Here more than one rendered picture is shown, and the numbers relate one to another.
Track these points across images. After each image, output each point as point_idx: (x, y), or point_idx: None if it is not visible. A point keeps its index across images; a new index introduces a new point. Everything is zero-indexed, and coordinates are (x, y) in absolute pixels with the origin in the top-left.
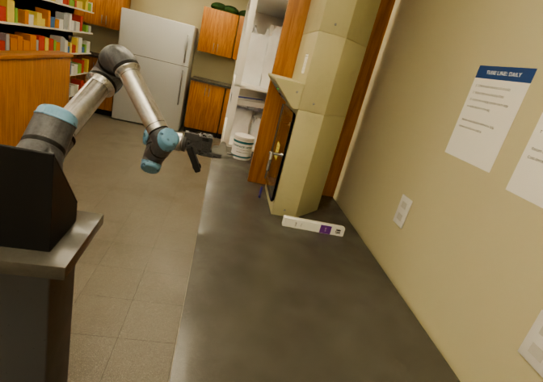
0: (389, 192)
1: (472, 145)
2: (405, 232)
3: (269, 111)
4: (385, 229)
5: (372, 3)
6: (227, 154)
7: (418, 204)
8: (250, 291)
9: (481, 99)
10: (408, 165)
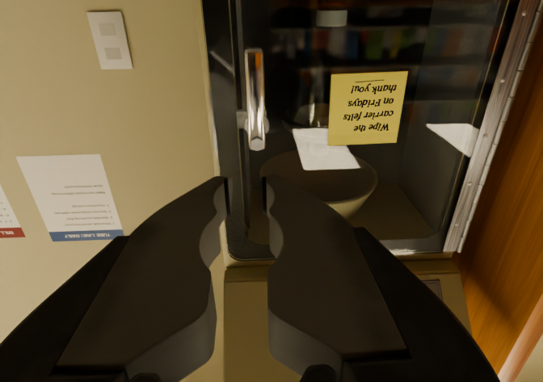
0: (178, 48)
1: (63, 172)
2: (74, 11)
3: (540, 241)
4: None
5: None
6: (218, 220)
7: (85, 71)
8: None
9: (92, 213)
10: (161, 112)
